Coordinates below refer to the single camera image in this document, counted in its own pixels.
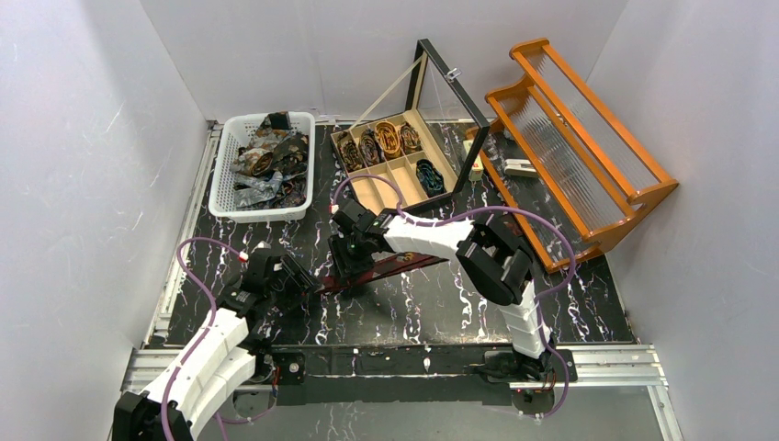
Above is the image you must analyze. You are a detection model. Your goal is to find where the wooden tie storage box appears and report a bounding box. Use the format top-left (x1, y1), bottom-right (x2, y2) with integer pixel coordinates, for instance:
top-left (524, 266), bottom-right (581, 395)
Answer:
top-left (331, 111), bottom-right (457, 214)

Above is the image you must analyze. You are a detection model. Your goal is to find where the small cream box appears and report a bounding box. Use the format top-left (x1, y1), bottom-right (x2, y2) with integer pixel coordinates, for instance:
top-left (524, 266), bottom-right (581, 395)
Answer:
top-left (463, 140), bottom-right (484, 182)

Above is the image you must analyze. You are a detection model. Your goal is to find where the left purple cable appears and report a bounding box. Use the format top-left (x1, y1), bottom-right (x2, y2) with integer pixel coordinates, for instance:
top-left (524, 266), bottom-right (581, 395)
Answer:
top-left (159, 237), bottom-right (278, 441)

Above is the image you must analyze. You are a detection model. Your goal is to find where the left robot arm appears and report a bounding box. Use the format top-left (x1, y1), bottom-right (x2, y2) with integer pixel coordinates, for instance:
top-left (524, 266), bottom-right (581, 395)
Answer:
top-left (110, 245), bottom-right (320, 440)

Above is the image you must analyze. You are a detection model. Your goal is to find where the rolled brown patterned tie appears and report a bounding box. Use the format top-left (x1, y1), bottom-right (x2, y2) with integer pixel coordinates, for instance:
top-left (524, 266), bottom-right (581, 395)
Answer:
top-left (398, 122), bottom-right (423, 155)

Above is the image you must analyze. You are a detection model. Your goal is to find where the white plastic basket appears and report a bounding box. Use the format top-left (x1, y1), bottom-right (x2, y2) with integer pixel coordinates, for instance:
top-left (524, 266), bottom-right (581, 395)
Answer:
top-left (209, 111), bottom-right (316, 223)

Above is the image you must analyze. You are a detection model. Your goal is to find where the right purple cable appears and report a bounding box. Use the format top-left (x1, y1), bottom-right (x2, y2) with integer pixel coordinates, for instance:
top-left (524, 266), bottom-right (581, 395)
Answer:
top-left (331, 175), bottom-right (578, 421)

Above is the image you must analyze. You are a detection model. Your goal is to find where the glass box lid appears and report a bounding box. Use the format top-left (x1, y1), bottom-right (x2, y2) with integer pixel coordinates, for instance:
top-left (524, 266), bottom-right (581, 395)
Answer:
top-left (405, 39), bottom-right (490, 192)

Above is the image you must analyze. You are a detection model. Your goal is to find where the rolled purple patterned tie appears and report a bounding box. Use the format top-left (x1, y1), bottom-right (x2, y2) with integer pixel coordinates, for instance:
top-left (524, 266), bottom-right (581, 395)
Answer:
top-left (358, 129), bottom-right (383, 166)

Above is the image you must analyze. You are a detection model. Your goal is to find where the pile of patterned ties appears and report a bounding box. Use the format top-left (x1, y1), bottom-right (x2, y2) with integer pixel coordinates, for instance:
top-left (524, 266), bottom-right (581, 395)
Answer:
top-left (230, 111), bottom-right (309, 210)

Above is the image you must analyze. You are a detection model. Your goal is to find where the blue green tie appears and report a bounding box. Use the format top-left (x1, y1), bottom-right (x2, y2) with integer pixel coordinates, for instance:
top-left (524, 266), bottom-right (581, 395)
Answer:
top-left (415, 159), bottom-right (446, 198)

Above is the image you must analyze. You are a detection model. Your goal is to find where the orange wooden rack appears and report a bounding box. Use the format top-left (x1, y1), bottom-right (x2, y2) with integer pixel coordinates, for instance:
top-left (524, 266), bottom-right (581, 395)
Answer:
top-left (485, 39), bottom-right (679, 261)

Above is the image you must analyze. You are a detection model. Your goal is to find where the red patterned tie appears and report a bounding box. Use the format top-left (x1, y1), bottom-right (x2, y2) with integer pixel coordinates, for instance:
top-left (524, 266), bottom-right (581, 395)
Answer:
top-left (316, 252), bottom-right (447, 294)

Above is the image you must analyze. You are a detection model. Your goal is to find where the white stapler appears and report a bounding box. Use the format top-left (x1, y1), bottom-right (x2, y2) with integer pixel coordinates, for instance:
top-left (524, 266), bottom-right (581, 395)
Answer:
top-left (503, 159), bottom-right (538, 178)

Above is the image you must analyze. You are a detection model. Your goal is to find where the rolled dark striped tie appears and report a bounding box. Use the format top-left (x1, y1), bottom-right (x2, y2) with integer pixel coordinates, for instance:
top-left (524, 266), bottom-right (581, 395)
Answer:
top-left (337, 131), bottom-right (364, 173)

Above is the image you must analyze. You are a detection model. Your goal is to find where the purple cable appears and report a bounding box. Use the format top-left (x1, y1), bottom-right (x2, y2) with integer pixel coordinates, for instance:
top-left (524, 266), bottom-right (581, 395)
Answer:
top-left (159, 237), bottom-right (278, 441)
top-left (331, 175), bottom-right (578, 421)

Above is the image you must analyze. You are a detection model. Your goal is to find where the rolled orange tie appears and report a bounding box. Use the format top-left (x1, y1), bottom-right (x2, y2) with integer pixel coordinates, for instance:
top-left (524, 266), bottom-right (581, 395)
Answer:
top-left (374, 121), bottom-right (403, 160)

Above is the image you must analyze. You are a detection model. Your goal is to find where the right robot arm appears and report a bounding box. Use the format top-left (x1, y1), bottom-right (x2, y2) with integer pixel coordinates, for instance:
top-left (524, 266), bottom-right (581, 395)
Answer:
top-left (325, 199), bottom-right (553, 381)

